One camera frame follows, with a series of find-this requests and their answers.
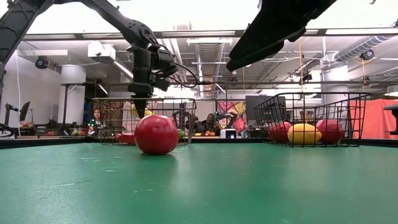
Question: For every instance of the black round ceiling device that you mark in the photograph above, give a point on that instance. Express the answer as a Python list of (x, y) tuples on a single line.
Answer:
[(367, 55), (42, 63)]

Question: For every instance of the toy lemon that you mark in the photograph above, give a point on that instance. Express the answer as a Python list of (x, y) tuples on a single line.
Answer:
[(304, 134)]

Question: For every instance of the red tomato with green stem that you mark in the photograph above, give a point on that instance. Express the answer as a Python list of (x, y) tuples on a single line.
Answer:
[(278, 132)]

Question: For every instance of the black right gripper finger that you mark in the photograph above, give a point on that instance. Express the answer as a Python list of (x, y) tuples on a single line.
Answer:
[(258, 46)]

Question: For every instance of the white round column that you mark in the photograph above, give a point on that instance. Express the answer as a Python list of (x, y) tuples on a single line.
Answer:
[(73, 93)]

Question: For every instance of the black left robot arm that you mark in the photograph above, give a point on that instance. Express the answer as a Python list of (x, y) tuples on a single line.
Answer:
[(124, 26)]

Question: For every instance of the colourful patterned cloth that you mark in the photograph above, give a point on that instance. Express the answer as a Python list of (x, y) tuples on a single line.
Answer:
[(237, 109)]

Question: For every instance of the green table mat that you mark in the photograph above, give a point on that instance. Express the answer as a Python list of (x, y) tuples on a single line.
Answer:
[(199, 186)]

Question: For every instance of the white ceiling unit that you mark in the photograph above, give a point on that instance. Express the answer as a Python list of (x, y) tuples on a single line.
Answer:
[(101, 51)]

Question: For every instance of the person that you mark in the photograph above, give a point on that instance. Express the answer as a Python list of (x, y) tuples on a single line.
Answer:
[(97, 113), (209, 119)]

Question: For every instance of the dark flat panel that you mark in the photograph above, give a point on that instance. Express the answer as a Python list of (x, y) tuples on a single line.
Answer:
[(253, 109)]

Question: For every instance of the bright red toy apple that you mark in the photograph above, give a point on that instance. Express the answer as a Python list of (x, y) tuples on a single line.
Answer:
[(331, 130)]

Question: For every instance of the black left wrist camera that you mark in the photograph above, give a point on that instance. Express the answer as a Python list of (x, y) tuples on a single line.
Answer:
[(166, 63)]

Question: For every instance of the black stool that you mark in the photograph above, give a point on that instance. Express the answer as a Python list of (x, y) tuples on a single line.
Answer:
[(392, 107)]

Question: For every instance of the silver ventilation duct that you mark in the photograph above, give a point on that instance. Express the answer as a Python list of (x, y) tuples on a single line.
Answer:
[(360, 48)]

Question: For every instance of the green toy cucumber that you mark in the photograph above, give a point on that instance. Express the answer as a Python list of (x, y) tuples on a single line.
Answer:
[(181, 134)]

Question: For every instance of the small white box device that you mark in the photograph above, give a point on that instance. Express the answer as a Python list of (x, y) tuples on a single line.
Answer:
[(224, 133)]

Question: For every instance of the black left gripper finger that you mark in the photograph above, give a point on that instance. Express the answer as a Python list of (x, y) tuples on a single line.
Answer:
[(142, 105)]

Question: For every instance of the red toy chili pepper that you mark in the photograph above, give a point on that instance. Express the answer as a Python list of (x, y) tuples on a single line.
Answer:
[(126, 139)]

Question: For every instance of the black tilted monitor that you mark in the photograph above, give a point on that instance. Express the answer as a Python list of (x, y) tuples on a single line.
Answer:
[(25, 110)]

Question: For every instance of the dark red toy apple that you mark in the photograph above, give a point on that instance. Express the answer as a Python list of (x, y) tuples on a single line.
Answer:
[(155, 135)]

